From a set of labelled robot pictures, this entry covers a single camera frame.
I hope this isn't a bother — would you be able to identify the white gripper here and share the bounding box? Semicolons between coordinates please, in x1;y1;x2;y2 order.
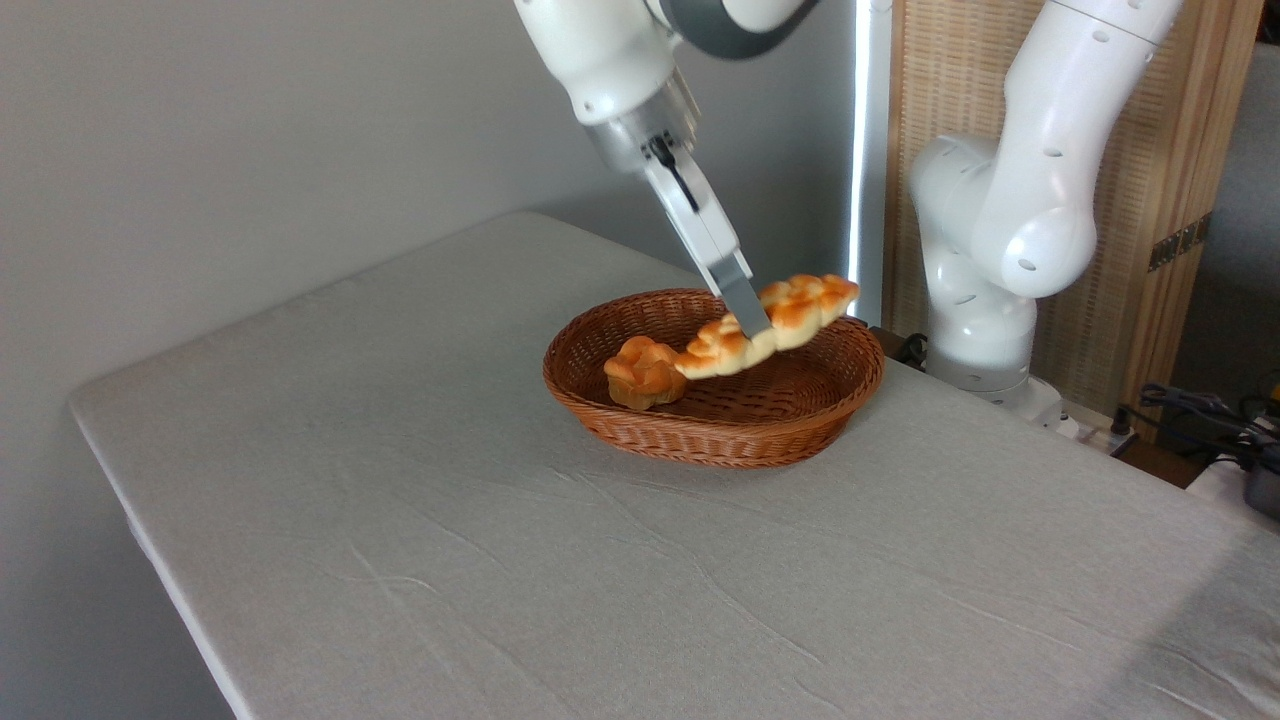
640;140;773;341

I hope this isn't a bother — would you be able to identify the long braided bread loaf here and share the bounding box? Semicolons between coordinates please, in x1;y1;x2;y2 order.
674;274;861;381

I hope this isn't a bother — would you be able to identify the round orange bread bun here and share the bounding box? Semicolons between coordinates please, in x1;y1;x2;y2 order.
603;336;689;412

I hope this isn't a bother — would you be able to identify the brown wicker basket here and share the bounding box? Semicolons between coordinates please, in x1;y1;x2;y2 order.
543;289;886;470

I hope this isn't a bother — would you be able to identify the black clamp behind table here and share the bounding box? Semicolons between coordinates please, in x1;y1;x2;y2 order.
868;325;929;371

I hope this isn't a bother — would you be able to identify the grey tablecloth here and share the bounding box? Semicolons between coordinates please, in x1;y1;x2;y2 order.
68;210;1280;720

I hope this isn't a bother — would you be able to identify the white power strip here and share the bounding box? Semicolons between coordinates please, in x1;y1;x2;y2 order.
1045;400;1139;453

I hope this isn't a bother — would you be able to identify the dark metal screen hinge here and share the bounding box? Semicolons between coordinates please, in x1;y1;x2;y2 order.
1148;212;1214;273

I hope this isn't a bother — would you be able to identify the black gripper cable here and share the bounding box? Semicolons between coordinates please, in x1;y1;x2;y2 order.
648;135;701;214

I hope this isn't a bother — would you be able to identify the black cable bundle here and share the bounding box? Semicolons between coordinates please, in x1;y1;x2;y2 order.
1115;383;1280;473

